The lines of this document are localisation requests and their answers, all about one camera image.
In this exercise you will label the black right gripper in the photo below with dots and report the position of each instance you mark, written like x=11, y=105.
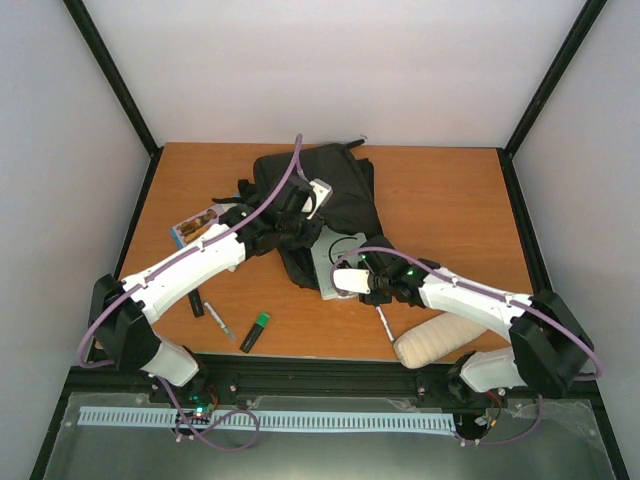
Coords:
x=376, y=300

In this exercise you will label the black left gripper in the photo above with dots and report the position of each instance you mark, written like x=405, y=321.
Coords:
x=311, y=236

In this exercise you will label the grey Gatsby book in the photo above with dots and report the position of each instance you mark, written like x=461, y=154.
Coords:
x=326, y=255

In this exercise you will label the black student backpack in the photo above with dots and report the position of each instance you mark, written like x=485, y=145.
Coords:
x=349, y=209

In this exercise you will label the dog picture book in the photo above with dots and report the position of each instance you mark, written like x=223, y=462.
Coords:
x=190, y=229

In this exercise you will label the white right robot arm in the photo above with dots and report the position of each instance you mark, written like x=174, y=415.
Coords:
x=547, y=348

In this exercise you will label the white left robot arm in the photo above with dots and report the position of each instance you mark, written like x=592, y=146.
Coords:
x=124, y=311

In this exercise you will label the blue whiteboard marker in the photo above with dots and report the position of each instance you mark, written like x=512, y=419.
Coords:
x=385, y=324

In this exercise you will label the beige pencil case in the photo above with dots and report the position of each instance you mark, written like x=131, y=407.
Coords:
x=434, y=339

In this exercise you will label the green highlighter marker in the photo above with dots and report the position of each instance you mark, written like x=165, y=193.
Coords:
x=255, y=332

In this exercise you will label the silver pen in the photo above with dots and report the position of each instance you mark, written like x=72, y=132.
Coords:
x=220, y=322

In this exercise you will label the pink highlighter marker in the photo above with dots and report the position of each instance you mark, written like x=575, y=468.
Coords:
x=196, y=303

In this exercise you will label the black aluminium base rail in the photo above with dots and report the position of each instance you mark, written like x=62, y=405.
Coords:
x=232, y=379

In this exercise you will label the light blue cable duct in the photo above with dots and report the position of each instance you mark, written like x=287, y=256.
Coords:
x=271, y=421

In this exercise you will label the left black frame post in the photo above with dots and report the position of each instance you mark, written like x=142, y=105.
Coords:
x=92, y=37

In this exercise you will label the black frame post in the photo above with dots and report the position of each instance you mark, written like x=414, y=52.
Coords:
x=92, y=37
x=571, y=44

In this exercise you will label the right black frame post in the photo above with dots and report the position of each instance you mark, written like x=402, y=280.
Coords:
x=571, y=44

